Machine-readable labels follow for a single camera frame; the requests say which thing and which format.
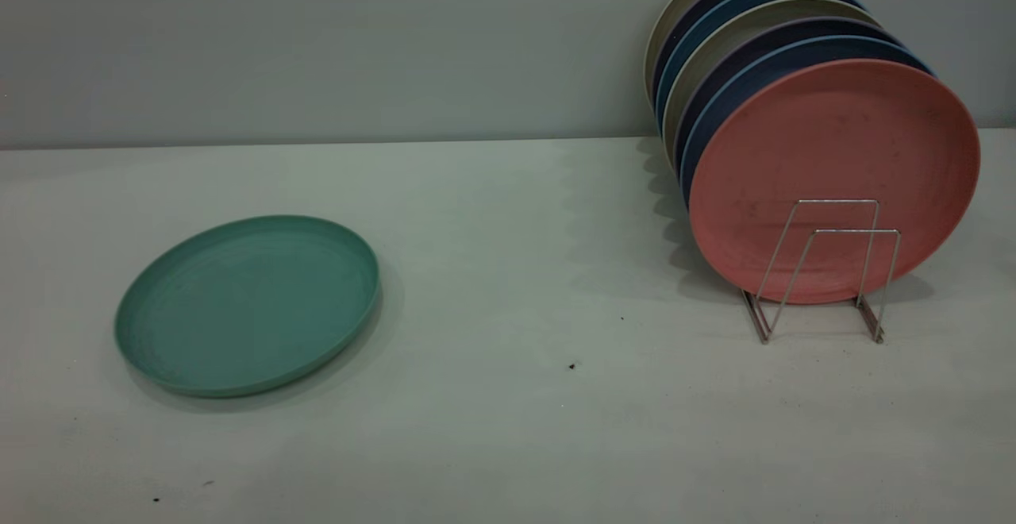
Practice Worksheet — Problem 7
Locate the green plate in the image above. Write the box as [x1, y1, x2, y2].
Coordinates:
[114, 214, 381, 398]

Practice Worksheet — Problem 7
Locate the pink plate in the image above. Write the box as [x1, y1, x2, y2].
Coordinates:
[688, 58, 982, 306]

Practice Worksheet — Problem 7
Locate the metal wire plate rack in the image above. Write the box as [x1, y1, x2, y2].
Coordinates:
[741, 198, 902, 345]

